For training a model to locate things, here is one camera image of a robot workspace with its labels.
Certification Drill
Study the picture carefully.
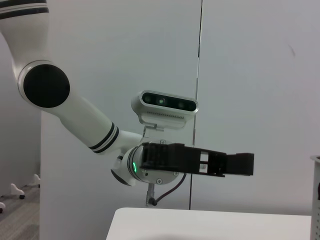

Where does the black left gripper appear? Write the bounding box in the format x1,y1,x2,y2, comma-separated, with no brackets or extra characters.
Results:
139,142,256,178

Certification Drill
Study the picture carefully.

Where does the green perforated storage box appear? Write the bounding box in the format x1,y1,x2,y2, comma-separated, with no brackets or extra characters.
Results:
309,154,320,240

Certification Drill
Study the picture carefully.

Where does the white partition panel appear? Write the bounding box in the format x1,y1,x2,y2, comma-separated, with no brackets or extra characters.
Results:
39,0,203,211
189,0,320,216

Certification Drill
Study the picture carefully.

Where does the dark left gripper cable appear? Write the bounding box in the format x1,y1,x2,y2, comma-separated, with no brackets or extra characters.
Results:
151,172,187,205

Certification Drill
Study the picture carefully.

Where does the silver left cable connector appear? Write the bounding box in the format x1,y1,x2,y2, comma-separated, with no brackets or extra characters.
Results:
145,183,157,207

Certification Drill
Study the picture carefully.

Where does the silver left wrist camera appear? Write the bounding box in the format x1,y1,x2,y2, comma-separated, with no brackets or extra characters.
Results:
130,89,199,138

